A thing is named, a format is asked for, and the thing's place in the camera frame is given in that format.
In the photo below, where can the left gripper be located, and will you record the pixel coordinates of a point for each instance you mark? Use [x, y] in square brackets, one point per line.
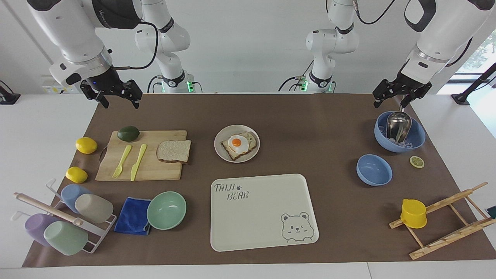
[410, 82]

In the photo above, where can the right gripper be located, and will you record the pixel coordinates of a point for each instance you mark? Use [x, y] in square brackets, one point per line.
[108, 81]

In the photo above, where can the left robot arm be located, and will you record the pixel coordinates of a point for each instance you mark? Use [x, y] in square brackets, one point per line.
[441, 37]

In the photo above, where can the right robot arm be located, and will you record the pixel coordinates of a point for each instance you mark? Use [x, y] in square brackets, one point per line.
[73, 37]

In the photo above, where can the round beige plate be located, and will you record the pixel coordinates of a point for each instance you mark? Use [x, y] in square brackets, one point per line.
[226, 153]

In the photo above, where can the metal scoop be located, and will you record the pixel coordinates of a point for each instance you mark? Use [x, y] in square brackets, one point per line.
[398, 126]

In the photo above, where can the dark green avocado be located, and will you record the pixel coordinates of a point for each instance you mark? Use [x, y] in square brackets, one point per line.
[128, 133]

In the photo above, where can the large blue bowl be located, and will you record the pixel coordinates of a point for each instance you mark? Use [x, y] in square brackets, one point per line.
[418, 135]

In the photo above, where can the ice cube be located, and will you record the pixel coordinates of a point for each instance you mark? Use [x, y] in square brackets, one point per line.
[407, 145]

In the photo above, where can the yellow lemon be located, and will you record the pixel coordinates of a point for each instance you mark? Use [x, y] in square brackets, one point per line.
[76, 174]
[86, 145]

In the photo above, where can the yellow-green plastic fork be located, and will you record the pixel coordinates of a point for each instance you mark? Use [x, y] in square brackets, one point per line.
[122, 159]

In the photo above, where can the lemon slice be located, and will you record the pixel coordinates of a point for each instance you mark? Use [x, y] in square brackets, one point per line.
[417, 161]

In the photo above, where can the black stand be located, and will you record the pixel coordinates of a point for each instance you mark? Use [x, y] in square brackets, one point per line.
[474, 85]
[8, 97]

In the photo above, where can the yellow-green plastic knife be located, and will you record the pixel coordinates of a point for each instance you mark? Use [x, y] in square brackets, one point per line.
[138, 162]

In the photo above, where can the small blue bowl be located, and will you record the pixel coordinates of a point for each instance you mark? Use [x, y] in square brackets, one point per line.
[374, 169]

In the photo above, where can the plain bread slice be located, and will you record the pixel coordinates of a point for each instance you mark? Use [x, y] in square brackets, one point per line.
[174, 151]

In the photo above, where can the wooden cutting board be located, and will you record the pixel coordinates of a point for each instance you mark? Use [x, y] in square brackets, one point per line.
[155, 170]

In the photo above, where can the blue cup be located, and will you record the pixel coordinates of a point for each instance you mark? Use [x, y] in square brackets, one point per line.
[69, 193]

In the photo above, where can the beige cup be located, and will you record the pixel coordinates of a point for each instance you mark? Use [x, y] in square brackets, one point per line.
[94, 208]

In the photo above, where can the yellow cup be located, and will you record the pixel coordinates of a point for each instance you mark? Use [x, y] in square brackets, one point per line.
[413, 214]

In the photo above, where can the blue cloth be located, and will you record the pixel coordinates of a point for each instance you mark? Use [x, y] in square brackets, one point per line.
[131, 217]

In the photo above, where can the green bowl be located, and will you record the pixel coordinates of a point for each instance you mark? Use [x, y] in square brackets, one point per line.
[166, 210]

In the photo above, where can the fried egg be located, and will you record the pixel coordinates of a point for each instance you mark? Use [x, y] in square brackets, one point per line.
[238, 143]

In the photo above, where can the toasted bread slice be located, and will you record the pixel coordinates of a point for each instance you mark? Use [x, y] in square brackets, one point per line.
[250, 142]

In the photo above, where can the wooden rack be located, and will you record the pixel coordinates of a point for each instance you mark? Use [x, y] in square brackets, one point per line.
[445, 236]

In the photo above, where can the green cup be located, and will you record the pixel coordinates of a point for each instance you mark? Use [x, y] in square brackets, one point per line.
[66, 237]

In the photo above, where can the purple cup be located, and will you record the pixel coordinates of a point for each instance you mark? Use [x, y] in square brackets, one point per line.
[35, 228]

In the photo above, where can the cream tray with bear print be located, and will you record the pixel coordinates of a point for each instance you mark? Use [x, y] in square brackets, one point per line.
[255, 217]

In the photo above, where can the white wall socket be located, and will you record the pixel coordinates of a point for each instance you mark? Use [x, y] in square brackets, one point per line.
[54, 87]

